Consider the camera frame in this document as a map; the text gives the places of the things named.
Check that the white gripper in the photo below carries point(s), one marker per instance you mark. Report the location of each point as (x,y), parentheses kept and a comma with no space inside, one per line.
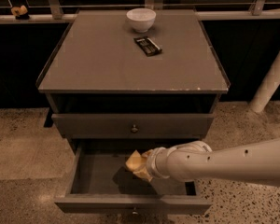
(152,162)

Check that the yellow sponge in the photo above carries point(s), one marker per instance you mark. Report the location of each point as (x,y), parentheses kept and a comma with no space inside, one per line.
(135,162)

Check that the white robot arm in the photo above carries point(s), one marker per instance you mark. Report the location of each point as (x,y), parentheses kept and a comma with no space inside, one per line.
(256,163)

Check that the round top drawer knob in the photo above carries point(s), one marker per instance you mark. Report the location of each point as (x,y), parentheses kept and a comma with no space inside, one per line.
(134,129)

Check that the grey open middle drawer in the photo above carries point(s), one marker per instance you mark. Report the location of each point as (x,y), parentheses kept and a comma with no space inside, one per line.
(101,183)

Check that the grey drawer cabinet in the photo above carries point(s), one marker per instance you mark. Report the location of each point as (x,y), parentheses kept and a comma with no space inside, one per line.
(98,69)

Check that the grey top drawer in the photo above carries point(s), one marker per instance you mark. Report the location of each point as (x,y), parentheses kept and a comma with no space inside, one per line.
(118,126)

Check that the black snack packet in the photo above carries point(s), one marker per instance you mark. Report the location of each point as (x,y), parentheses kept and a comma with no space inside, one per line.
(147,46)

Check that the white ceramic bowl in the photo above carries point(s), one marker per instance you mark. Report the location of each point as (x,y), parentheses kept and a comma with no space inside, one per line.
(141,19)

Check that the metal window railing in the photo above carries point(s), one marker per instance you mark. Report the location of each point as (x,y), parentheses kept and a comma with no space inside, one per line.
(56,6)

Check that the small yellow black object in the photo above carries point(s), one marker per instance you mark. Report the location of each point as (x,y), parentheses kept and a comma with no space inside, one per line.
(20,13)

